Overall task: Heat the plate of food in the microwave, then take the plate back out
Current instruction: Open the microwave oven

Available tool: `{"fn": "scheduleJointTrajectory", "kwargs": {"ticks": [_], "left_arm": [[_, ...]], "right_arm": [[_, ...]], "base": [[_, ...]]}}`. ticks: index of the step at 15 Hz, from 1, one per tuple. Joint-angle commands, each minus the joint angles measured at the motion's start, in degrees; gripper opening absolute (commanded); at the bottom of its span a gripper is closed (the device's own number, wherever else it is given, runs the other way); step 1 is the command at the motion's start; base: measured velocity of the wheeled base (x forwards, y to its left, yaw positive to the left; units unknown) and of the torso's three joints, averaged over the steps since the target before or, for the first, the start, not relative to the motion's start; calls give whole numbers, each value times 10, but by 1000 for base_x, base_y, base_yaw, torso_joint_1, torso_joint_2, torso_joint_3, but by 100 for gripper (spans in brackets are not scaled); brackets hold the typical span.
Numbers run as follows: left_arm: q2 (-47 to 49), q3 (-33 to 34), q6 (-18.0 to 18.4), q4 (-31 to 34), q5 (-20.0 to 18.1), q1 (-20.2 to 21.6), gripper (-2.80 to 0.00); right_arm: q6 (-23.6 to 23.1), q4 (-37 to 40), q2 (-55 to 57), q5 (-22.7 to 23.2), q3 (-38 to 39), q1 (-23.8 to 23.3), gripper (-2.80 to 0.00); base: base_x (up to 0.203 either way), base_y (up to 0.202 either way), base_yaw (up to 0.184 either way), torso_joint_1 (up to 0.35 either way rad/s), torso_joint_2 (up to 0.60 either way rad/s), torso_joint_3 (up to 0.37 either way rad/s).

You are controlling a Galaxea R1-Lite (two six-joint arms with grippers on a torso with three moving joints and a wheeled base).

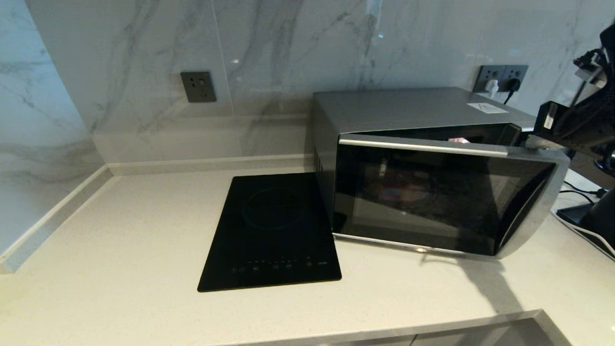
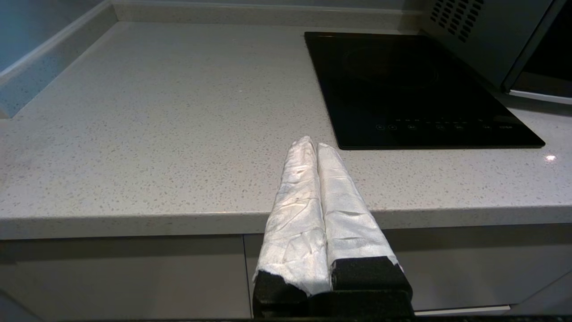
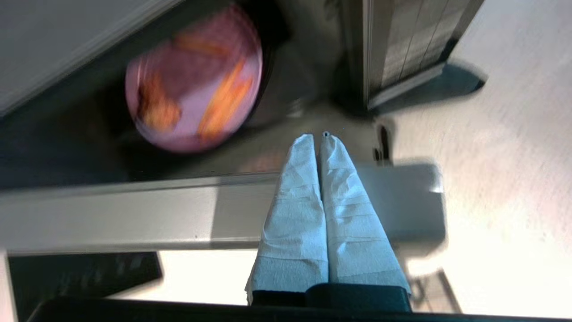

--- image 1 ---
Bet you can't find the black glass microwave door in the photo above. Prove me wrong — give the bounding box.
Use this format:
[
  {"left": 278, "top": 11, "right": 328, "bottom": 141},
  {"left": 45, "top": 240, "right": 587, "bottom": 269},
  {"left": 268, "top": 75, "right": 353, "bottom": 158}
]
[{"left": 332, "top": 134, "right": 571, "bottom": 260}]

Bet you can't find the silver microwave oven body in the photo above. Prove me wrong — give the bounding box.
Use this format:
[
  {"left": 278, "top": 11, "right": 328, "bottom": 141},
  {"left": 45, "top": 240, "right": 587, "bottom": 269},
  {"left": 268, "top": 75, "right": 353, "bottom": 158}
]
[{"left": 311, "top": 86, "right": 543, "bottom": 226}]

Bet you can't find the black plug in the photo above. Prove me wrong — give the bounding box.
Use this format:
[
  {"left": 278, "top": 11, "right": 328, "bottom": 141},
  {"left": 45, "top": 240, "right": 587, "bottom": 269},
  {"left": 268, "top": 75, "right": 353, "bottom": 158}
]
[{"left": 503, "top": 78, "right": 523, "bottom": 105}]

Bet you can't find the white paper label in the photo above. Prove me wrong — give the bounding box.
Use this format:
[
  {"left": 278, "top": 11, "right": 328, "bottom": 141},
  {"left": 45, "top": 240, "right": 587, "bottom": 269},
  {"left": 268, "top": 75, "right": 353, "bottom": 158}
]
[{"left": 466, "top": 102, "right": 509, "bottom": 114}]

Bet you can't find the black flat appliance base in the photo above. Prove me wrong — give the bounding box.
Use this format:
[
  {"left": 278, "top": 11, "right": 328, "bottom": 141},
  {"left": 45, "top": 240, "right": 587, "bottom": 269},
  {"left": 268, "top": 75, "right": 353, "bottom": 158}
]
[{"left": 557, "top": 203, "right": 599, "bottom": 227}]

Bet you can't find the black rounded appliance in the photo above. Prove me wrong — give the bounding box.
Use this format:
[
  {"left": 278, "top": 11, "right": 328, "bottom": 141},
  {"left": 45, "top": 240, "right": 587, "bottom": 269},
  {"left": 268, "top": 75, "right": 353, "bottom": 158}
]
[{"left": 580, "top": 188, "right": 615, "bottom": 246}]

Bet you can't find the black induction cooktop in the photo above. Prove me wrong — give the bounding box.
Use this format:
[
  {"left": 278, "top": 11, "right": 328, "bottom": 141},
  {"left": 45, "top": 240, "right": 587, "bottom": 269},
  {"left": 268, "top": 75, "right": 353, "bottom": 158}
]
[{"left": 197, "top": 172, "right": 343, "bottom": 293}]

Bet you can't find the black power cable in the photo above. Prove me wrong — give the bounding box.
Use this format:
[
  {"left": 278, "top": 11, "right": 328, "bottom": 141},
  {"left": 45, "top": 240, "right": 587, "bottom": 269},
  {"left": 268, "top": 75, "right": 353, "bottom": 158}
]
[{"left": 560, "top": 180, "right": 608, "bottom": 203}]

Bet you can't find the grey double wall socket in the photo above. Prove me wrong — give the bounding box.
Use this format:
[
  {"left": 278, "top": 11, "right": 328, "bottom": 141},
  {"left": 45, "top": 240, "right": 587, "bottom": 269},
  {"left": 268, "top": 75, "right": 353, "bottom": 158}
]
[{"left": 473, "top": 64, "right": 529, "bottom": 93}]

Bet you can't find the white power cable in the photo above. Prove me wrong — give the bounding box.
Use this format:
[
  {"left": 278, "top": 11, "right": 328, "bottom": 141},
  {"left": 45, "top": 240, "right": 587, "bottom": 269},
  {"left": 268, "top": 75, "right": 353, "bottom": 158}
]
[{"left": 553, "top": 209, "right": 615, "bottom": 261}]

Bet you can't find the grey single wall socket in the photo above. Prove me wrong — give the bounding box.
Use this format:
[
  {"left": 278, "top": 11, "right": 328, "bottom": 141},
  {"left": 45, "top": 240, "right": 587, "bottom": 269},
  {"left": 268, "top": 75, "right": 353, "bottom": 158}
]
[{"left": 180, "top": 71, "right": 217, "bottom": 103}]

